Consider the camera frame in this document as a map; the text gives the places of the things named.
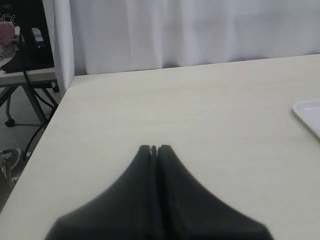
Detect pink plush toy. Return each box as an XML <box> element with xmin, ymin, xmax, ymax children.
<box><xmin>0</xmin><ymin>21</ymin><xmax>15</xmax><ymax>54</ymax></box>

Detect black device on side table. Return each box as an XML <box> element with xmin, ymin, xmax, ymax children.
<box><xmin>1</xmin><ymin>0</ymin><xmax>54</xmax><ymax>73</ymax></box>

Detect black cable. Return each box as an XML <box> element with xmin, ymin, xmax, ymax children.
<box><xmin>17</xmin><ymin>24</ymin><xmax>58</xmax><ymax>157</ymax></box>

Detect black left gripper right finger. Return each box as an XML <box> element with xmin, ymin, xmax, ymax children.
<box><xmin>156</xmin><ymin>145</ymin><xmax>273</xmax><ymax>240</ymax></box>

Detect grey side table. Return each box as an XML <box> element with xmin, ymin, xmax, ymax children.
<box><xmin>0</xmin><ymin>68</ymin><xmax>60</xmax><ymax>128</ymax></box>

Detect white curtain backdrop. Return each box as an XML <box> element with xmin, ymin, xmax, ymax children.
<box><xmin>43</xmin><ymin>0</ymin><xmax>320</xmax><ymax>95</ymax></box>

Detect white plastic tray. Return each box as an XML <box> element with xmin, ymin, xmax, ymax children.
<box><xmin>292</xmin><ymin>99</ymin><xmax>320</xmax><ymax>140</ymax></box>

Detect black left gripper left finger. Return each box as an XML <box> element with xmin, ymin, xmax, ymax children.
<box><xmin>46</xmin><ymin>145</ymin><xmax>157</xmax><ymax>240</ymax></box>

